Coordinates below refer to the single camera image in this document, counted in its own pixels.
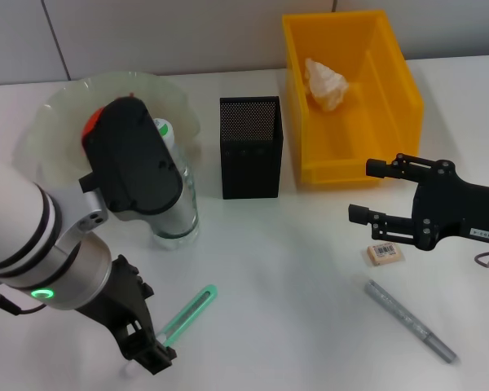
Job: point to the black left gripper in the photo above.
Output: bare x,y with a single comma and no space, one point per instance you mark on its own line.
118,297

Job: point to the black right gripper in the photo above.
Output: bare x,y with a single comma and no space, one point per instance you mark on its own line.
444,203

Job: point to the mint green utility knife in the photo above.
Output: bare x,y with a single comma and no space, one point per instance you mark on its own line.
195,305

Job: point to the white paper ball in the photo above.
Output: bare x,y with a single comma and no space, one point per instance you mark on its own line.
326,85

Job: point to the clear bottle with green label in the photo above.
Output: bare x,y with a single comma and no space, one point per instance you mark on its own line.
165,129

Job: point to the beige eraser with barcode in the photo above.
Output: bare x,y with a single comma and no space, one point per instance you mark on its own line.
385,253

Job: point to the black mesh pen holder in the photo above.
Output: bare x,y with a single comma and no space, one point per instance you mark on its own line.
250,171

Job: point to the grey pen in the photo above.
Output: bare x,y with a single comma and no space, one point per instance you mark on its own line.
411,322

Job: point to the pale green glass fruit plate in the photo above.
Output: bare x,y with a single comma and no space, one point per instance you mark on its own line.
65,102

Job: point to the yellow plastic bin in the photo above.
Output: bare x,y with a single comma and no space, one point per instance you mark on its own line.
391,122

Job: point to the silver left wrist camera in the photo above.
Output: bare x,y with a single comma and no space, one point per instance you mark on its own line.
130,163

